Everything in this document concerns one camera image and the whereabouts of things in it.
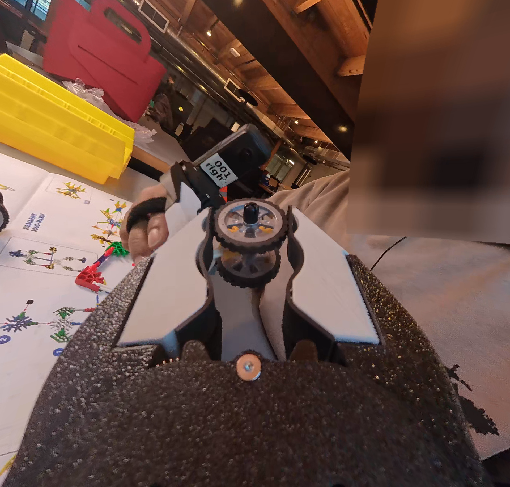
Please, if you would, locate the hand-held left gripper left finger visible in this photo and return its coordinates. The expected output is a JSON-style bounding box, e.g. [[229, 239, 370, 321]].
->
[[116, 212, 221, 360]]

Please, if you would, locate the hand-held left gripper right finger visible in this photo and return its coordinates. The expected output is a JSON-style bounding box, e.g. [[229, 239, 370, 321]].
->
[[283, 208, 381, 360]]

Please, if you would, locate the colourful construction toy model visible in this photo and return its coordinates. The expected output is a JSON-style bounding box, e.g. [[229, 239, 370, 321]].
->
[[76, 240, 130, 292]]

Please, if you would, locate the detached toy model section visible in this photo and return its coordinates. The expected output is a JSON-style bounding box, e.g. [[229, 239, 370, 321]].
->
[[211, 199, 289, 290]]

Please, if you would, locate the yellow plastic bin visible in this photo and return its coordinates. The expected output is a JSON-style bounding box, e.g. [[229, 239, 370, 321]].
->
[[0, 54, 136, 184]]

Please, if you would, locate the person's right forearm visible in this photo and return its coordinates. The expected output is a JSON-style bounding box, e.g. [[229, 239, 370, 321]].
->
[[271, 168, 351, 240]]

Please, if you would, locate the clear plastic bag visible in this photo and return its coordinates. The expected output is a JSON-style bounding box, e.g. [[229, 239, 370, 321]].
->
[[62, 79, 158, 145]]

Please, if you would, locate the person's upper body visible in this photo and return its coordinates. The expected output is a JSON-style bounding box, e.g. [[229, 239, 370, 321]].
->
[[263, 168, 510, 460]]

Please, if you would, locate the white instruction sheet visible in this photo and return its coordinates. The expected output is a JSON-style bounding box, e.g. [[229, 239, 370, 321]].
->
[[0, 152, 172, 456]]

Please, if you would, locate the red box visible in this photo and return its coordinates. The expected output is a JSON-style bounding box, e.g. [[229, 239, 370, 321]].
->
[[44, 0, 166, 123]]

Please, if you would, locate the thin black cable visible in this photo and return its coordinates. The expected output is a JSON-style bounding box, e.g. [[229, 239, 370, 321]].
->
[[371, 236, 407, 272]]

